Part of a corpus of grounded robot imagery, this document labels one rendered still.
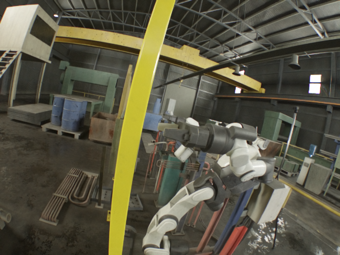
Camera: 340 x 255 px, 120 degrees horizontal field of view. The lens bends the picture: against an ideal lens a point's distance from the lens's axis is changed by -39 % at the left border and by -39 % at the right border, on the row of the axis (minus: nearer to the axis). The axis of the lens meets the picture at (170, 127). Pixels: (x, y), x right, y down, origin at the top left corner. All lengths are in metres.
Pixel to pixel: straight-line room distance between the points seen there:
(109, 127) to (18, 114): 3.28
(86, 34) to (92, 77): 4.56
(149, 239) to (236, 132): 1.10
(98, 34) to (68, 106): 10.01
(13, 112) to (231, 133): 6.04
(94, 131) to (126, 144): 4.15
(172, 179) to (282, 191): 1.40
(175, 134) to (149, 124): 6.99
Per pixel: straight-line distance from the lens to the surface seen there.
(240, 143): 0.51
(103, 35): 14.03
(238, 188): 1.15
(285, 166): 7.23
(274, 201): 1.61
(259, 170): 0.88
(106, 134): 4.53
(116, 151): 2.89
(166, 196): 2.37
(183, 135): 0.40
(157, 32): 0.43
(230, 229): 1.74
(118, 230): 0.57
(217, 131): 0.46
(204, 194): 1.08
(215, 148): 0.46
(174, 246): 1.44
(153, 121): 7.38
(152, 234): 1.30
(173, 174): 2.21
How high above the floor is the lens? 1.40
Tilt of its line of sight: 7 degrees down
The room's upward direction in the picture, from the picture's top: 13 degrees clockwise
